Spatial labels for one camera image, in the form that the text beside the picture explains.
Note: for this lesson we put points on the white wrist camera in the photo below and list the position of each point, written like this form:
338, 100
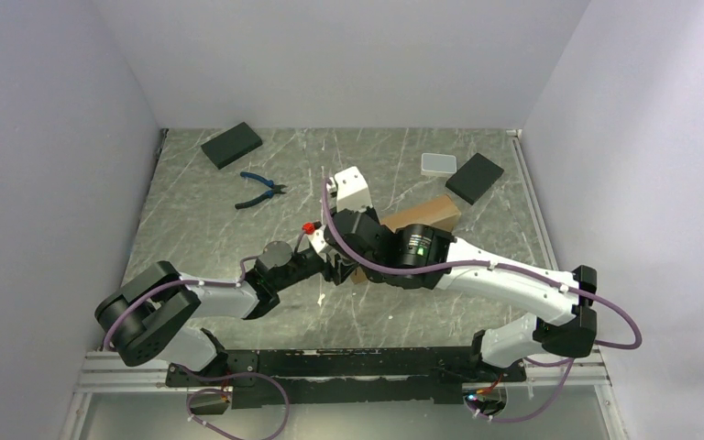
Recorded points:
315, 233
349, 190

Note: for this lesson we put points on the aluminium frame rail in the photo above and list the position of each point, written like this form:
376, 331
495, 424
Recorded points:
536, 398

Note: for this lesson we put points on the right black foam block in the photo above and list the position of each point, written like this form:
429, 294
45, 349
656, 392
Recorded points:
474, 178

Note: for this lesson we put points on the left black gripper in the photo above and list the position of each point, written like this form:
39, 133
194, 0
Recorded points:
336, 272

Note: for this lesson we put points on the translucent white plastic box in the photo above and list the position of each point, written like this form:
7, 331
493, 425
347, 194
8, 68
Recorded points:
438, 165

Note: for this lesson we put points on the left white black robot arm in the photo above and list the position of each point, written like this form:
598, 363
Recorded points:
148, 317

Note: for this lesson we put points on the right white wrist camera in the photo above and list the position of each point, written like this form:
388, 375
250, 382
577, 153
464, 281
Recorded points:
349, 190

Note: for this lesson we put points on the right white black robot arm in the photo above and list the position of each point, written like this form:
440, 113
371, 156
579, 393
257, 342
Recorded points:
556, 319

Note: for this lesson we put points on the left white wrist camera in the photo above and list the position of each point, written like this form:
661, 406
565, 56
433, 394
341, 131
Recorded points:
315, 233

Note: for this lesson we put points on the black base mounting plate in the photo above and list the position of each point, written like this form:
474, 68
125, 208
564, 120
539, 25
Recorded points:
439, 374

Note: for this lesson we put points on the brown cardboard express box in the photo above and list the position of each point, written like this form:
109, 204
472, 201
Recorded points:
439, 212

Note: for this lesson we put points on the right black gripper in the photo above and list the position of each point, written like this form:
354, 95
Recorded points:
372, 214

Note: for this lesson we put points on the black foam block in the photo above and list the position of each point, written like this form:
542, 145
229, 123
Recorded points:
231, 145
474, 178

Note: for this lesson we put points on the left black foam block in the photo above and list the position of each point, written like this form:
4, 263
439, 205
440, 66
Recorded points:
231, 145

